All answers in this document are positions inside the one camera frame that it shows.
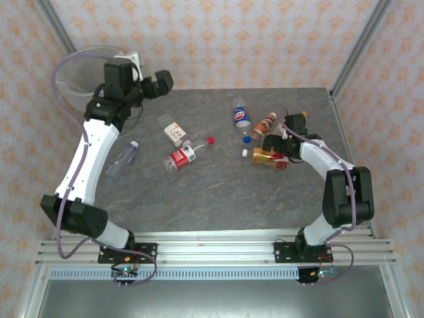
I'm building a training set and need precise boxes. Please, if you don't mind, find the aluminium extrusion mounting beam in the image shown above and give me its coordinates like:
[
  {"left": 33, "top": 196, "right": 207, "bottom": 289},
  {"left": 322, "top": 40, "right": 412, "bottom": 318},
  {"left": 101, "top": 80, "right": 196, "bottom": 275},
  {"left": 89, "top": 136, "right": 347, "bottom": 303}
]
[{"left": 34, "top": 231, "right": 398, "bottom": 267}]

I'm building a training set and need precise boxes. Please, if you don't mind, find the aluminium frame leg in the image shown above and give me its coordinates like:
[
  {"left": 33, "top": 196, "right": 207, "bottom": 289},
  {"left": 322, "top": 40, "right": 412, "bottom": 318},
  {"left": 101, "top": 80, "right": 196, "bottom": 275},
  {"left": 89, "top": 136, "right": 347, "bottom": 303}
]
[
  {"left": 18, "top": 264, "right": 50, "bottom": 318},
  {"left": 379, "top": 264, "right": 410, "bottom": 318}
]

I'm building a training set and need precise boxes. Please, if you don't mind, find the aluminium table side rail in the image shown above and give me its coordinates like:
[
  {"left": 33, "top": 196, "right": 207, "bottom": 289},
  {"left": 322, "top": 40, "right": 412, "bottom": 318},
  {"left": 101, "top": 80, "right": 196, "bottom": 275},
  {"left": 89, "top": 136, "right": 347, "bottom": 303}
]
[{"left": 329, "top": 89, "right": 379, "bottom": 239}]

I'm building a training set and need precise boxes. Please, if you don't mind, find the round translucent grey bin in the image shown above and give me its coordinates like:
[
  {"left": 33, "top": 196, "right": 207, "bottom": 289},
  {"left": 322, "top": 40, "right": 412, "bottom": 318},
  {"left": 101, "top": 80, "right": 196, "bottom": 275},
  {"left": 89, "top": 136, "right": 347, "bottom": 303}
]
[{"left": 54, "top": 45, "right": 140, "bottom": 136}]

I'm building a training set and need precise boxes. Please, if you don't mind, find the aluminium frame post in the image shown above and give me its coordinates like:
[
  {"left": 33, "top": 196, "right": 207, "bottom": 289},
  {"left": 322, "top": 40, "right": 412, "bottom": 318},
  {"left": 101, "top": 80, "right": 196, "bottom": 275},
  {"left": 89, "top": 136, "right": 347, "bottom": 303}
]
[
  {"left": 329, "top": 0, "right": 396, "bottom": 100},
  {"left": 34, "top": 0, "right": 79, "bottom": 56}
]

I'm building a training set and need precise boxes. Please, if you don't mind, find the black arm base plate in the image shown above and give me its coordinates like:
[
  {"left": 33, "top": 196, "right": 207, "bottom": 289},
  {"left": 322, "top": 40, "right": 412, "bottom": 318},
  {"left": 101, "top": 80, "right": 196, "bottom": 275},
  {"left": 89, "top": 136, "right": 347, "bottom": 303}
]
[
  {"left": 274, "top": 241, "right": 334, "bottom": 265},
  {"left": 97, "top": 242, "right": 159, "bottom": 265}
]

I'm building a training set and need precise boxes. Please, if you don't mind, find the yellow label plastic bottle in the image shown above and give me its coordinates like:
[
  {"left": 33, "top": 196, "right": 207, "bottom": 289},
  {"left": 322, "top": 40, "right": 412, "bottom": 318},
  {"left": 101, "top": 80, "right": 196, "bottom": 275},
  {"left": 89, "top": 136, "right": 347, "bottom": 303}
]
[{"left": 240, "top": 146, "right": 290, "bottom": 171}]

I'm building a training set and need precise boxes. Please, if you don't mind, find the slotted grey cable duct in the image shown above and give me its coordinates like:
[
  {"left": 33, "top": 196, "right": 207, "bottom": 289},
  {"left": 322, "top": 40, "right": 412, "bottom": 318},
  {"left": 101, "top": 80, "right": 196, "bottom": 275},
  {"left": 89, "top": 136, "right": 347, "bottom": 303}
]
[{"left": 48, "top": 268, "right": 301, "bottom": 282}]

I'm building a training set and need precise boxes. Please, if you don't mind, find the blue label cola bottle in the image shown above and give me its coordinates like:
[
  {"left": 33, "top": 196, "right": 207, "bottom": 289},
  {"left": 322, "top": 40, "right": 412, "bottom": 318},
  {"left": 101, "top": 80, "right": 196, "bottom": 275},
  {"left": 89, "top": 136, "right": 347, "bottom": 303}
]
[{"left": 231, "top": 97, "right": 252, "bottom": 145}]

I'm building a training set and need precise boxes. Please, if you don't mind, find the brown drink bottle tan cap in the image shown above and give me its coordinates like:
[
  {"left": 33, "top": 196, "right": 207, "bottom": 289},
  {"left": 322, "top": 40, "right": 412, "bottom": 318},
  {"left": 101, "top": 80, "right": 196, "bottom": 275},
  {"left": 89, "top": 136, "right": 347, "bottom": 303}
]
[{"left": 250, "top": 111, "right": 278, "bottom": 140}]

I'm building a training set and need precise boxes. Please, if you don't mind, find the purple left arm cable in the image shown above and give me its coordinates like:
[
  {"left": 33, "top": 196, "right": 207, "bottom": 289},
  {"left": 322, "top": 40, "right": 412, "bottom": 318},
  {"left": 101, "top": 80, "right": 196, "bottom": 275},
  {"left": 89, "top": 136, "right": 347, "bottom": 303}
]
[{"left": 50, "top": 51, "right": 158, "bottom": 288}]

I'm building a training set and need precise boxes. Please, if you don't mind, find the translucent pink plastic bin liner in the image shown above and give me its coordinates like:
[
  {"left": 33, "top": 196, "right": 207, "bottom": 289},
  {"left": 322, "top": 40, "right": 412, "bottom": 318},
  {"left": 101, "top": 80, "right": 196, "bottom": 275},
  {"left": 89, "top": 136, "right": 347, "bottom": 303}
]
[{"left": 54, "top": 45, "right": 137, "bottom": 112}]

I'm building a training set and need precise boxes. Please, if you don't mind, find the clear bottle red label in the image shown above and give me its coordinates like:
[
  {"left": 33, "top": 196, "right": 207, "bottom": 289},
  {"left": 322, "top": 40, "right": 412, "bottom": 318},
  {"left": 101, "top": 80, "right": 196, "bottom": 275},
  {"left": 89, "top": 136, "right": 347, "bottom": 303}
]
[{"left": 162, "top": 145, "right": 197, "bottom": 172}]

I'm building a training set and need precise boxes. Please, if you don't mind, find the flat clear bottle white label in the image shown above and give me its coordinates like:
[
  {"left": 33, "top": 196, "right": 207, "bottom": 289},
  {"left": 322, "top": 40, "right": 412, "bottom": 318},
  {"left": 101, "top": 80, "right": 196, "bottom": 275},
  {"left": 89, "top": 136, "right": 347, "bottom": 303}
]
[{"left": 158, "top": 113, "right": 187, "bottom": 148}]

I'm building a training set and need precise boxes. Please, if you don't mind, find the clear bottle pale blue cap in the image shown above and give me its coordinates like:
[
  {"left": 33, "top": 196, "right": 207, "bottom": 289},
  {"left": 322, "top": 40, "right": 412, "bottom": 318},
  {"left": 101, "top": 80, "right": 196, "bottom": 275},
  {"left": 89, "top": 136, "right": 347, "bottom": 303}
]
[{"left": 105, "top": 140, "right": 140, "bottom": 180}]

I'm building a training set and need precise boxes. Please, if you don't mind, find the small clear bottle red cap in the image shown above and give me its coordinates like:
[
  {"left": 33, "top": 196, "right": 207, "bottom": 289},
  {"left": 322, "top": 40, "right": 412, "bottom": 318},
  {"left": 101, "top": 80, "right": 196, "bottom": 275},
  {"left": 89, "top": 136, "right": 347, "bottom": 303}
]
[{"left": 191, "top": 136, "right": 215, "bottom": 150}]

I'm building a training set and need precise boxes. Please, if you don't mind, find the grey metal sheet shelf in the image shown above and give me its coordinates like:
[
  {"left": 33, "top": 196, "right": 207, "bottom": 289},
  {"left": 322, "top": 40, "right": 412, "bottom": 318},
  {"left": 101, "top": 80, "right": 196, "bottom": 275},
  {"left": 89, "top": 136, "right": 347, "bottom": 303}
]
[{"left": 36, "top": 280, "right": 395, "bottom": 318}]

